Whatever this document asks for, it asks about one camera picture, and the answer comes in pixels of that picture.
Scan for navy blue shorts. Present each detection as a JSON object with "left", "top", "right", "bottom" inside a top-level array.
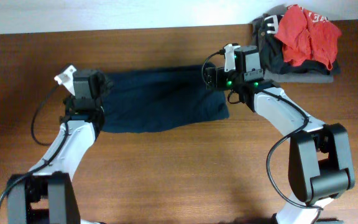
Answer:
[{"left": 102, "top": 65, "right": 229, "bottom": 133}]

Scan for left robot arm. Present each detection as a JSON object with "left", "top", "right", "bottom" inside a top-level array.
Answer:
[{"left": 0, "top": 67, "right": 113, "bottom": 223}]

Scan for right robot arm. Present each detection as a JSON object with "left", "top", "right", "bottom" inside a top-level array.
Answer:
[{"left": 201, "top": 43, "right": 356, "bottom": 223}]

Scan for grey folded garment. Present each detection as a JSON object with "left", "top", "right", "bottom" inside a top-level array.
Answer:
[{"left": 262, "top": 69, "right": 334, "bottom": 83}]

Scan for black garment with white print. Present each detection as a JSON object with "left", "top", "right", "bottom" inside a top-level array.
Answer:
[{"left": 251, "top": 14, "right": 341, "bottom": 76}]

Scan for red t-shirt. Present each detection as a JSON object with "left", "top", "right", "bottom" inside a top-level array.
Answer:
[{"left": 275, "top": 4, "right": 342, "bottom": 70}]

